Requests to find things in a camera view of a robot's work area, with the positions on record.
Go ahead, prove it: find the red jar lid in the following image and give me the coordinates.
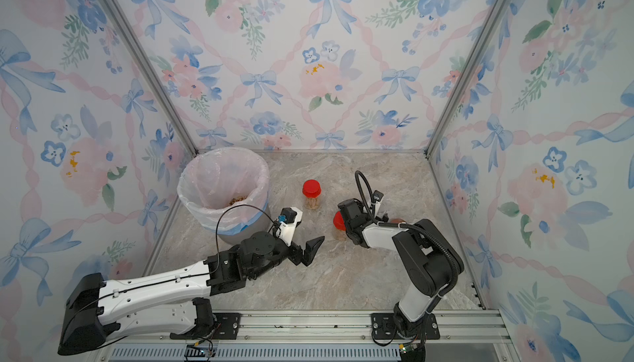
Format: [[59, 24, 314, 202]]
[[302, 180, 322, 199], [333, 211, 346, 232]]

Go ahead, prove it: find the clear jar with peanuts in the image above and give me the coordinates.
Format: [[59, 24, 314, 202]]
[[304, 195, 321, 209], [332, 211, 348, 241]]

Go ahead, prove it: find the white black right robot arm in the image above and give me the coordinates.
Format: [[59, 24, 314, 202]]
[[338, 199, 464, 338]]

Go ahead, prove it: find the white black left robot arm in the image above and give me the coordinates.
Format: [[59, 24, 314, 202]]
[[58, 207, 325, 356]]

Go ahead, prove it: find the metal mesh trash bin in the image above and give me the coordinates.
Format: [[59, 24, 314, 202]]
[[218, 205, 272, 245]]

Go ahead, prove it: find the pink trash bag liner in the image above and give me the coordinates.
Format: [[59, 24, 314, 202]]
[[177, 147, 270, 236]]

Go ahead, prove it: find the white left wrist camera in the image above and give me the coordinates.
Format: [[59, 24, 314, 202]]
[[273, 207, 303, 246]]

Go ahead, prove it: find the black corrugated cable conduit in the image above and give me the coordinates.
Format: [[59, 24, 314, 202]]
[[353, 169, 460, 296]]

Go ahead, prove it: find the thin black left cable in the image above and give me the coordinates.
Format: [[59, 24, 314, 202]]
[[215, 203, 278, 269]]

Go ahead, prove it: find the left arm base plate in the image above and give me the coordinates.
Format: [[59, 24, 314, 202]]
[[170, 311, 243, 342]]

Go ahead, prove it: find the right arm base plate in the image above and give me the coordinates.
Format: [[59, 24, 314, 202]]
[[370, 312, 440, 341]]

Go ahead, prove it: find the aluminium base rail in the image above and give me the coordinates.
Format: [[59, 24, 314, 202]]
[[86, 310, 519, 361]]

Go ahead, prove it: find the aluminium corner post right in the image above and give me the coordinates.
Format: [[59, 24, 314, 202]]
[[424, 0, 511, 161]]

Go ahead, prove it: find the aluminium corner post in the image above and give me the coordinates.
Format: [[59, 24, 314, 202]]
[[424, 0, 511, 161], [99, 0, 199, 157]]

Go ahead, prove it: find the aluminium corner post left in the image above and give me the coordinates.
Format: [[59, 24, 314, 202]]
[[99, 0, 199, 157]]

